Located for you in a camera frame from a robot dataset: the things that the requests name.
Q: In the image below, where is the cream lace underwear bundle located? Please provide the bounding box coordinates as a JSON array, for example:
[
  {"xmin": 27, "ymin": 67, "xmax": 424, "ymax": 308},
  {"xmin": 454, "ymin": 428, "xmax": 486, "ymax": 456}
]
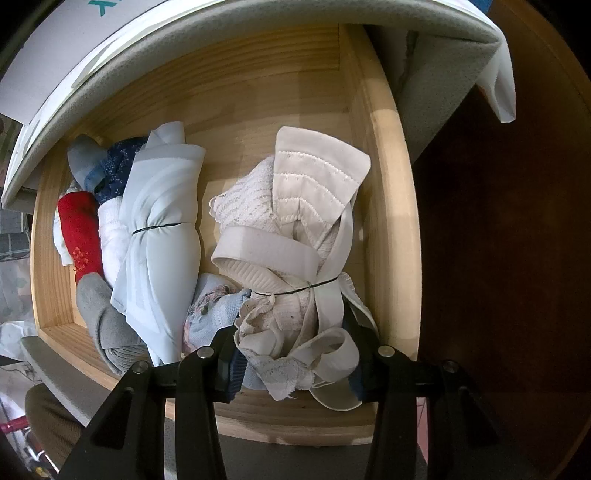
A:
[{"xmin": 210, "ymin": 126, "xmax": 379, "ymax": 411}]

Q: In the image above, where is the white folded garment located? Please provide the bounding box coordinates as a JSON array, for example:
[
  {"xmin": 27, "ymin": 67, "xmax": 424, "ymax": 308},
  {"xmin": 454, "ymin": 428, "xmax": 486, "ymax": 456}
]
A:
[{"xmin": 97, "ymin": 196, "xmax": 132, "ymax": 287}]

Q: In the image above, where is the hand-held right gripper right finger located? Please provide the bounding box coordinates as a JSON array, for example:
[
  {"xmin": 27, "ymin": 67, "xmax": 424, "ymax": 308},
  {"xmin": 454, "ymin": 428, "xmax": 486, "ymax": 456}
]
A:
[{"xmin": 344, "ymin": 316, "xmax": 532, "ymax": 480}]

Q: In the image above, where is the blue-grey underwear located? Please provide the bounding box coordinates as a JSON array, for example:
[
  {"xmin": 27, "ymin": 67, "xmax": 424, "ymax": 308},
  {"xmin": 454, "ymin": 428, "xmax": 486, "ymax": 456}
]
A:
[{"xmin": 67, "ymin": 134, "xmax": 109, "ymax": 190}]

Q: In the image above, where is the pastel crumpled underwear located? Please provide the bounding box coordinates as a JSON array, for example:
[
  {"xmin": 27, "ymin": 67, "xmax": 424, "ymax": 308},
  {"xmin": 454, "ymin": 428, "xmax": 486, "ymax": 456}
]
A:
[{"xmin": 182, "ymin": 272, "xmax": 252, "ymax": 354}]

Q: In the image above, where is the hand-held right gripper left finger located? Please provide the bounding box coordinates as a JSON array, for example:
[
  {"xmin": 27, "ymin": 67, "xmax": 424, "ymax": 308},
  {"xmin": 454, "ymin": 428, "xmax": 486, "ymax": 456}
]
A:
[{"xmin": 60, "ymin": 327, "xmax": 247, "ymax": 480}]

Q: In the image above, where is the white patterned cloth cover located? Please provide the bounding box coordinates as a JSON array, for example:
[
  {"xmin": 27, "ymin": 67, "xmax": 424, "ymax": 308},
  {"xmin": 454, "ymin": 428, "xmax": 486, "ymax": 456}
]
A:
[{"xmin": 9, "ymin": 0, "xmax": 516, "ymax": 185}]

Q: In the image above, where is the grey ribbed sock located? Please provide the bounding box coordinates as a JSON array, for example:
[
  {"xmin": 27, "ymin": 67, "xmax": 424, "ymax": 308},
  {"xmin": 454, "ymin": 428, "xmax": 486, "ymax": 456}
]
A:
[{"xmin": 76, "ymin": 272, "xmax": 153, "ymax": 377}]

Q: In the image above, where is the brown cloth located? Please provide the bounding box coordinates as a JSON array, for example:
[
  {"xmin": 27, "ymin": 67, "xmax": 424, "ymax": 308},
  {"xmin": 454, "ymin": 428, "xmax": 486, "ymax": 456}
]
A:
[{"xmin": 25, "ymin": 383, "xmax": 86, "ymax": 467}]

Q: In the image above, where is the navy patterned underwear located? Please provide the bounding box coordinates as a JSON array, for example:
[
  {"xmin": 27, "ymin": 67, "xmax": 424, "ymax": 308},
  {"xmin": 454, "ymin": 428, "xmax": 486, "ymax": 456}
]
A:
[{"xmin": 95, "ymin": 137, "xmax": 148, "ymax": 204}]

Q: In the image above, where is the plaid blanket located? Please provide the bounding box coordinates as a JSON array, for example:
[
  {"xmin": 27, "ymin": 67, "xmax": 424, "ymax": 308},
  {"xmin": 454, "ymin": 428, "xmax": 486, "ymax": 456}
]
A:
[{"xmin": 0, "ymin": 212, "xmax": 33, "ymax": 264}]

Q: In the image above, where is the wooden drawer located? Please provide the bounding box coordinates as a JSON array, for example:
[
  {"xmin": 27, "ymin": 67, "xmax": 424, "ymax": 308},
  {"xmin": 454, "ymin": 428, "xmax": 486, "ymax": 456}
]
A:
[{"xmin": 21, "ymin": 23, "xmax": 422, "ymax": 448}]

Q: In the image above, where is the pale blue garment bundle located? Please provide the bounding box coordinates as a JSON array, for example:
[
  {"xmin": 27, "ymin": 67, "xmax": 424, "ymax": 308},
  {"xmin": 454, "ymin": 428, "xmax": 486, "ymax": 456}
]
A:
[{"xmin": 111, "ymin": 121, "xmax": 206, "ymax": 367}]

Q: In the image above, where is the white printed plastic bag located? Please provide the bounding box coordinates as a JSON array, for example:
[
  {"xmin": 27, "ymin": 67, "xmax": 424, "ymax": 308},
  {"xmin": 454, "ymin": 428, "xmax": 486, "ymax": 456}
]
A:
[{"xmin": 0, "ymin": 263, "xmax": 38, "ymax": 361}]

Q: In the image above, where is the red rolled garment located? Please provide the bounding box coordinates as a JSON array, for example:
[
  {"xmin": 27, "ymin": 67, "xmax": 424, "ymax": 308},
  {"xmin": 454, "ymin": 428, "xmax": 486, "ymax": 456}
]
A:
[{"xmin": 58, "ymin": 191, "xmax": 105, "ymax": 284}]

